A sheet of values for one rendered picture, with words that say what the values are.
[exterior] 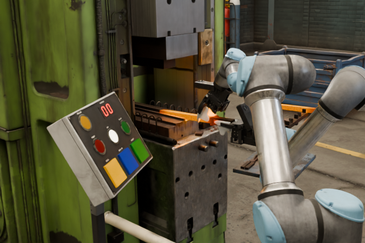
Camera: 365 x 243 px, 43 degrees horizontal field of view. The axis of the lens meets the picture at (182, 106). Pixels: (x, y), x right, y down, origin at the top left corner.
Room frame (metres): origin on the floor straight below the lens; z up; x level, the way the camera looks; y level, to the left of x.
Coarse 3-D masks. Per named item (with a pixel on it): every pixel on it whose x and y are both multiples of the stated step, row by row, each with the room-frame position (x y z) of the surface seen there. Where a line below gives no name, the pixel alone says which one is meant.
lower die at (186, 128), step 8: (136, 104) 2.19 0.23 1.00; (144, 104) 2.22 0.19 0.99; (144, 112) 2.07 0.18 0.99; (152, 112) 2.05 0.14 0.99; (136, 120) 1.98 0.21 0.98; (144, 120) 1.97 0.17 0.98; (152, 120) 1.97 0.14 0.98; (160, 120) 1.94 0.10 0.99; (168, 120) 1.93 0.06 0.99; (176, 120) 1.93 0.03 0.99; (184, 120) 1.92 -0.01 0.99; (192, 120) 1.97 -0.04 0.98; (144, 128) 1.95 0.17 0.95; (152, 128) 1.91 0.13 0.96; (160, 128) 1.88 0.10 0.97; (168, 128) 1.85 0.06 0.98; (176, 128) 1.88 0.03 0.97; (184, 128) 1.92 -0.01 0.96; (192, 128) 1.96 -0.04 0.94; (168, 136) 1.85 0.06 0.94; (176, 136) 1.88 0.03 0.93; (184, 136) 1.92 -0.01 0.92
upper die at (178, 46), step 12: (132, 36) 1.98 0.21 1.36; (168, 36) 1.86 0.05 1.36; (180, 36) 1.91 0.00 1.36; (192, 36) 1.97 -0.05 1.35; (132, 48) 1.98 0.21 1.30; (144, 48) 1.93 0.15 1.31; (156, 48) 1.88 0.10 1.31; (168, 48) 1.86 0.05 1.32; (180, 48) 1.91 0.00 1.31; (192, 48) 1.97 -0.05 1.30
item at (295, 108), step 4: (284, 104) 2.33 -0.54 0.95; (284, 108) 2.30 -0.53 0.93; (288, 108) 2.29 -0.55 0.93; (292, 108) 2.28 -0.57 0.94; (296, 108) 2.27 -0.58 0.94; (300, 108) 2.26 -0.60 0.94; (304, 108) 2.25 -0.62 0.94; (308, 108) 2.24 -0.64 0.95; (312, 108) 2.23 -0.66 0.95; (308, 112) 2.24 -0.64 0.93
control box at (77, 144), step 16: (112, 96) 1.57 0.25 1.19; (80, 112) 1.36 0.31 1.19; (96, 112) 1.43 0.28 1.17; (112, 112) 1.51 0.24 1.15; (48, 128) 1.30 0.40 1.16; (64, 128) 1.28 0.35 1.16; (80, 128) 1.31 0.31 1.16; (96, 128) 1.38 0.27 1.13; (112, 128) 1.45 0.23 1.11; (64, 144) 1.29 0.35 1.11; (80, 144) 1.27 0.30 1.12; (112, 144) 1.40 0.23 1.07; (128, 144) 1.48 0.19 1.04; (144, 144) 1.57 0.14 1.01; (80, 160) 1.27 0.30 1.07; (96, 160) 1.28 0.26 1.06; (144, 160) 1.50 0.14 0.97; (80, 176) 1.27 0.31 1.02; (96, 176) 1.26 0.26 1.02; (128, 176) 1.36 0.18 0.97; (96, 192) 1.26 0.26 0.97; (112, 192) 1.25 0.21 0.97
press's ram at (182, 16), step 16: (144, 0) 1.85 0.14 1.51; (160, 0) 1.83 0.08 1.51; (176, 0) 1.90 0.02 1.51; (192, 0) 1.98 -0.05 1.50; (144, 16) 1.85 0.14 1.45; (160, 16) 1.83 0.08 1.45; (176, 16) 1.90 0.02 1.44; (192, 16) 1.97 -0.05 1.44; (144, 32) 1.86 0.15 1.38; (160, 32) 1.83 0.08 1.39; (176, 32) 1.89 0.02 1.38; (192, 32) 1.97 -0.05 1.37
